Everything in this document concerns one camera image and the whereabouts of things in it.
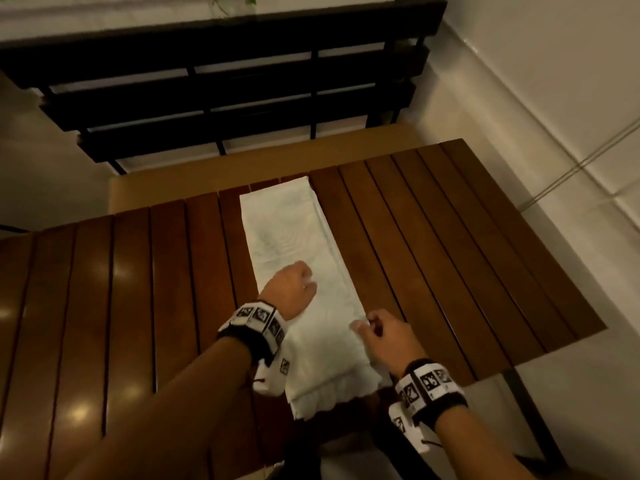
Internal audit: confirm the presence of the person's right hand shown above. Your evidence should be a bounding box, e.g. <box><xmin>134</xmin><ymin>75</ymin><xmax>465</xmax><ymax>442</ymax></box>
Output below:
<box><xmin>349</xmin><ymin>308</ymin><xmax>429</xmax><ymax>378</ymax></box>

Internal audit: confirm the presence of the person's left hand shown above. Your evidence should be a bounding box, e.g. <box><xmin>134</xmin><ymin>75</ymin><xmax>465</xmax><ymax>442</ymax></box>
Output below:
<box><xmin>257</xmin><ymin>261</ymin><xmax>319</xmax><ymax>323</ymax></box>

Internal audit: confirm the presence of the pale leaf-print tablecloth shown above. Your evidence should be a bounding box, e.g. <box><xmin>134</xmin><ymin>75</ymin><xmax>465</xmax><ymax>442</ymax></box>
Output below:
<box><xmin>239</xmin><ymin>176</ymin><xmax>396</xmax><ymax>421</ymax></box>

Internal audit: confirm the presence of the person's right forearm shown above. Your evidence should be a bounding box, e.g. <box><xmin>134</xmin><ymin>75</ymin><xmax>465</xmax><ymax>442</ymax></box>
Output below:
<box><xmin>432</xmin><ymin>407</ymin><xmax>539</xmax><ymax>480</ymax></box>

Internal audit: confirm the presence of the person's left forearm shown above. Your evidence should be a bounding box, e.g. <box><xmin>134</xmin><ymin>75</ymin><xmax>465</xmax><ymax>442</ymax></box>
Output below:
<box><xmin>65</xmin><ymin>337</ymin><xmax>253</xmax><ymax>480</ymax></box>

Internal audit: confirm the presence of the black marker wristband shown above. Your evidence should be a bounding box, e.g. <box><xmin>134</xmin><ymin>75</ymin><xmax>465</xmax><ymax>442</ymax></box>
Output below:
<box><xmin>395</xmin><ymin>358</ymin><xmax>469</xmax><ymax>428</ymax></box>
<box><xmin>216</xmin><ymin>300</ymin><xmax>289</xmax><ymax>368</ymax></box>

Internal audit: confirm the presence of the brown slatted wooden table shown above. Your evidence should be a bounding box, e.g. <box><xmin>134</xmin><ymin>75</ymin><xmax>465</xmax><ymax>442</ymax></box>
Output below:
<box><xmin>0</xmin><ymin>138</ymin><xmax>609</xmax><ymax>480</ymax></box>

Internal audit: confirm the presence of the black table leg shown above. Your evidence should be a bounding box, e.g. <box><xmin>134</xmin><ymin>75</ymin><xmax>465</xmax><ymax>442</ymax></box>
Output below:
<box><xmin>499</xmin><ymin>367</ymin><xmax>569</xmax><ymax>471</ymax></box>

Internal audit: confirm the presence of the black slatted bench backrest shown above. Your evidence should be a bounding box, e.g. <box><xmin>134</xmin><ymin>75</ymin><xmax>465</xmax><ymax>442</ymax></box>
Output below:
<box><xmin>0</xmin><ymin>0</ymin><xmax>447</xmax><ymax>175</ymax></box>

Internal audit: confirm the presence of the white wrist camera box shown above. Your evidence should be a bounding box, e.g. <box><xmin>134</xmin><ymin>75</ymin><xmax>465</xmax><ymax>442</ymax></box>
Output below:
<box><xmin>389</xmin><ymin>402</ymin><xmax>443</xmax><ymax>455</ymax></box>
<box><xmin>252</xmin><ymin>357</ymin><xmax>291</xmax><ymax>398</ymax></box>

